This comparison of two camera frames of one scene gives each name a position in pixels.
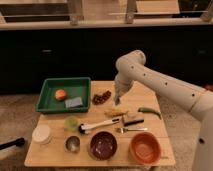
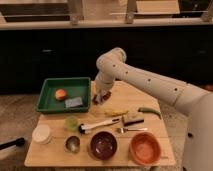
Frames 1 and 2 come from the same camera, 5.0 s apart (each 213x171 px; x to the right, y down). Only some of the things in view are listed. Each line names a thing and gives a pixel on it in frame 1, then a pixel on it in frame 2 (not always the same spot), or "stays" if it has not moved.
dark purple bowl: x=103 y=145 stays
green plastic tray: x=64 y=95 stays
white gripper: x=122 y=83 → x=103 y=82
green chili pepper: x=150 y=110 stays
